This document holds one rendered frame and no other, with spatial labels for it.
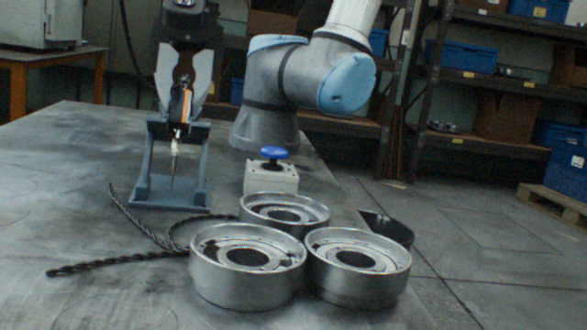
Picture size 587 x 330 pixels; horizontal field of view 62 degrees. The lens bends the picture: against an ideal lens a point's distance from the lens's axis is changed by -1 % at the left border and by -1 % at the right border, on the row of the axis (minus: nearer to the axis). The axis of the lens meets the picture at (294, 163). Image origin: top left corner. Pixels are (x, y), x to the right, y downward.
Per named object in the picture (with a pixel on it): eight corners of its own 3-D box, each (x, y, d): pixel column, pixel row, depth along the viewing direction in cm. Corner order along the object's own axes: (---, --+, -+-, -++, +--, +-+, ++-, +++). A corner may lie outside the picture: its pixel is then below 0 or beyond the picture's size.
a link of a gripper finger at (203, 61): (213, 109, 73) (213, 46, 70) (213, 116, 67) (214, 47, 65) (191, 109, 72) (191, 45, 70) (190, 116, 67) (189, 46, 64)
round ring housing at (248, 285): (317, 283, 48) (325, 245, 47) (264, 332, 39) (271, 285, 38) (228, 250, 53) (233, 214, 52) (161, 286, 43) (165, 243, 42)
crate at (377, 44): (371, 56, 435) (375, 30, 430) (383, 58, 398) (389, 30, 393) (313, 47, 427) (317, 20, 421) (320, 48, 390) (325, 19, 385)
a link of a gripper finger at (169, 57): (171, 107, 72) (186, 44, 70) (169, 114, 66) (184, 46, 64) (150, 102, 71) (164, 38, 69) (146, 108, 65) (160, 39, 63)
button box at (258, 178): (294, 208, 69) (300, 174, 68) (244, 203, 68) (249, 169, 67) (288, 190, 77) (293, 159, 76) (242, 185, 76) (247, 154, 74)
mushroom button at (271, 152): (285, 187, 70) (290, 152, 68) (257, 183, 69) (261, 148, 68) (282, 179, 73) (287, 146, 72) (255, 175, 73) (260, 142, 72)
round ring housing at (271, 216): (262, 214, 64) (267, 185, 63) (337, 238, 60) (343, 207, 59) (217, 238, 55) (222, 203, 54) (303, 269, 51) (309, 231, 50)
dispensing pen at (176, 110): (159, 183, 60) (174, 65, 66) (160, 193, 64) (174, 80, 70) (177, 185, 61) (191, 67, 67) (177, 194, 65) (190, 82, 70)
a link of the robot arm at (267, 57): (269, 95, 111) (278, 33, 107) (316, 107, 102) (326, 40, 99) (229, 94, 101) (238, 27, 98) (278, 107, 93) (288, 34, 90)
